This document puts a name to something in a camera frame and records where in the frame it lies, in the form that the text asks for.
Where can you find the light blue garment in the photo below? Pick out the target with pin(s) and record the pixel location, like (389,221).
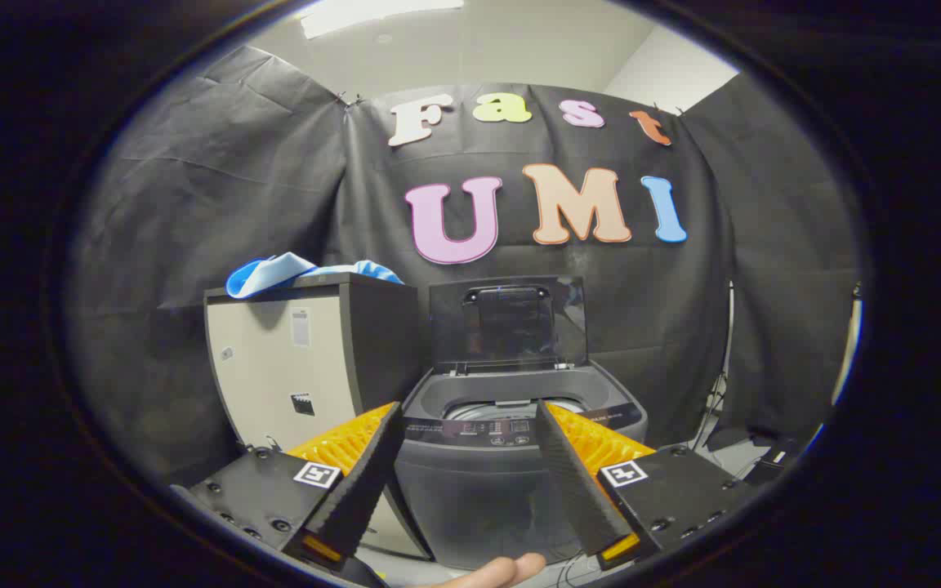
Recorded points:
(274,273)

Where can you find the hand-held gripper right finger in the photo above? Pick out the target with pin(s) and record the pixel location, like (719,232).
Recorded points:
(577,490)

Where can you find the grey washing machine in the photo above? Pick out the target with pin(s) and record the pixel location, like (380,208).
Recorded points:
(470,490)

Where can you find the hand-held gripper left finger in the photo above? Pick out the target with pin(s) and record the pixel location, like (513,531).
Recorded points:
(360,490)

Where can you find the black box on floor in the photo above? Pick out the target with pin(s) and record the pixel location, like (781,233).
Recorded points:
(769,465)

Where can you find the white stand pole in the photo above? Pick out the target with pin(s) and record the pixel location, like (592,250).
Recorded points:
(849,351)

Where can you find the beige and black cabinet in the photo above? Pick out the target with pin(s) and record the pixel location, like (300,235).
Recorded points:
(274,359)

